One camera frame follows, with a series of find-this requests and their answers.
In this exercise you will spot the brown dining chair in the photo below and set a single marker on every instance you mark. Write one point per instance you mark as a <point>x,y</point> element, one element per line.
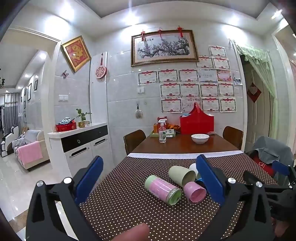
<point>232,136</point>
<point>134,141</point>

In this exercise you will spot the white cup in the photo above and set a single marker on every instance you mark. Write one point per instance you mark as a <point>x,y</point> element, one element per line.
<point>193,168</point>

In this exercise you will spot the brown polka dot tablecloth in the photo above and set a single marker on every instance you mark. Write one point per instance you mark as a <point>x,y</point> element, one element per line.
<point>129,185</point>

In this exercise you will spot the potted green plant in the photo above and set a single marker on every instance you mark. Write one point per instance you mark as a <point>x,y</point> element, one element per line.
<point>82,117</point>

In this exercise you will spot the pink and green cup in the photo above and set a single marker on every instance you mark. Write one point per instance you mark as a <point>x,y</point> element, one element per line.
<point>159,187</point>

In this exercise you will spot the white wall socket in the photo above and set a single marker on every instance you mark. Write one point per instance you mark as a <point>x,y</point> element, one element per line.
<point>140,90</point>

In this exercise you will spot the grey window curtain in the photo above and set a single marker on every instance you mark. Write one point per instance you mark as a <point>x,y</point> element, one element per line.
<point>10,111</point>

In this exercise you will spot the red gift bag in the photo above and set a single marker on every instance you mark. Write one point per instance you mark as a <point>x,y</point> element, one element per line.
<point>196,125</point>

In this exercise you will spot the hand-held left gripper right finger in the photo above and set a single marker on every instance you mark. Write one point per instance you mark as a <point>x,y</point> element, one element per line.
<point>211,180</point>

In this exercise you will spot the red diamond door decoration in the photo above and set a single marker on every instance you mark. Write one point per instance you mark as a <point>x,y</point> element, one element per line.
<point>253,92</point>

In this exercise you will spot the pink blanket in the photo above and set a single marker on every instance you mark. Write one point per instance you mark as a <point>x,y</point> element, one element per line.
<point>30,151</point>

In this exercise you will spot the blue cup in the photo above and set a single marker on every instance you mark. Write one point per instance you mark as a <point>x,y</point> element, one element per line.
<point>200,179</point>

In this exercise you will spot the small wall photo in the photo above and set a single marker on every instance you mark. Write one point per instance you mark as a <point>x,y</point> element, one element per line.
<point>238,81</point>

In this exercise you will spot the red and gold framed picture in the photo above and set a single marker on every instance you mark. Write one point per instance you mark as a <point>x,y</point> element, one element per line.
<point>75,53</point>

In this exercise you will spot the hanging wall hook item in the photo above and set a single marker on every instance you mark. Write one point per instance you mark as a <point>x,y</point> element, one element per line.
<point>138,113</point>

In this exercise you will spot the red cloth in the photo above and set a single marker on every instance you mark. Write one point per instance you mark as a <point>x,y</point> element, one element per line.
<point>261,164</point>

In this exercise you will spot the white sideboard cabinet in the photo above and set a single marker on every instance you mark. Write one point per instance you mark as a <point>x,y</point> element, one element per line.
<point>78,148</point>

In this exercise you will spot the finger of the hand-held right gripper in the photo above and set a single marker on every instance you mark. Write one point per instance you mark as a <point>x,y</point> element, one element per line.
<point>281,168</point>
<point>254,177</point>

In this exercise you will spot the patterned ornament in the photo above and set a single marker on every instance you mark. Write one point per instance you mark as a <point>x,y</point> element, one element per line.
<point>66,120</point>

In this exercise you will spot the white bowl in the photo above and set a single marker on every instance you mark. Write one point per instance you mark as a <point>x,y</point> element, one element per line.
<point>200,138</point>

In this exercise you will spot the pink round hanging ornament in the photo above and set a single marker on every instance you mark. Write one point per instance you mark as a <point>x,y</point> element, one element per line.
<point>101,71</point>

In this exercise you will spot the orange jar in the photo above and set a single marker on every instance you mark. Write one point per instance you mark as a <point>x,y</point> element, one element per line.
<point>155,128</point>

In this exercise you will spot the grey jacket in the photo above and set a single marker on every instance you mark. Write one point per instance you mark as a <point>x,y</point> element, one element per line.
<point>272,148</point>

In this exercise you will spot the green tray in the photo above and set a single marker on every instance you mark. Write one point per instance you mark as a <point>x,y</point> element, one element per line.
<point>154,134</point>

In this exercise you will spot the white door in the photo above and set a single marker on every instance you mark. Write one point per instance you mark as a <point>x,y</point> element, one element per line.
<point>254,120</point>

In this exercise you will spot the framed blossom painting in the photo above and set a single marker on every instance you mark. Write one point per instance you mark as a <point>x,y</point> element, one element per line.
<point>164,47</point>

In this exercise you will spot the green door curtain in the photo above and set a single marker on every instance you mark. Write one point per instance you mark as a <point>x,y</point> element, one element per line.
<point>261,67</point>

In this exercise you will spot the white wall switch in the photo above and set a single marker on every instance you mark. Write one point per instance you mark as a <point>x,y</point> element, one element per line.
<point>63,98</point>

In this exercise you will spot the wooden dining table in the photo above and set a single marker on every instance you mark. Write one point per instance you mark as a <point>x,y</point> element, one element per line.
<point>180,146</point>

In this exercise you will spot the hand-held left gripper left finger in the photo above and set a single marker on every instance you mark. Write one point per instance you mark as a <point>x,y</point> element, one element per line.
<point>90,178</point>

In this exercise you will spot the clear spray bottle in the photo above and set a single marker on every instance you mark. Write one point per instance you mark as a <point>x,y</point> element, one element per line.
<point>162,134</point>

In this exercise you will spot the red tin box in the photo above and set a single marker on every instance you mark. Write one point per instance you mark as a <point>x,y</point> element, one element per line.
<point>66,127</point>

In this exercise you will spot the red tassel knot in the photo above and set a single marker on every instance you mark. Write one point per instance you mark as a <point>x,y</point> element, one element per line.
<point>180,31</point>
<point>159,32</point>
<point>143,34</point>

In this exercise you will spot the black framed wall picture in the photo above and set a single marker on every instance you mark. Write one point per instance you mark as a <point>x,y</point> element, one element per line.
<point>35,85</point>
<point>29,91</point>

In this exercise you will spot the butterfly wall decoration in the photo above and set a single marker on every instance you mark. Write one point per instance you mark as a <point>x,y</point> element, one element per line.
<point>65,74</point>

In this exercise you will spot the chandelier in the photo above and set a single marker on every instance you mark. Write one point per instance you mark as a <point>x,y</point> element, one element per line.
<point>2,81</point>

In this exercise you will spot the group of wall certificates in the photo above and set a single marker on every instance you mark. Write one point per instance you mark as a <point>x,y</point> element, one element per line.
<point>189,89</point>

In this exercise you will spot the beige sofa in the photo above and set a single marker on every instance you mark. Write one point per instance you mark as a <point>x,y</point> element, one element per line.
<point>34,136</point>

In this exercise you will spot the person's left hand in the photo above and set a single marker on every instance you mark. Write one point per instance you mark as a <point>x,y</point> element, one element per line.
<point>129,233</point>

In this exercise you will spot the white massage chair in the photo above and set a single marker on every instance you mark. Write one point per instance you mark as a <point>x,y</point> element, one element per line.
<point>8,143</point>

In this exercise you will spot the orange snack packets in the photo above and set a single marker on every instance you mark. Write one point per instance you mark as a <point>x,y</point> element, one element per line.
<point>173,126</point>

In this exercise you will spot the pale green cup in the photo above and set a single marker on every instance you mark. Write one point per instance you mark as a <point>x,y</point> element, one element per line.
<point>178,173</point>

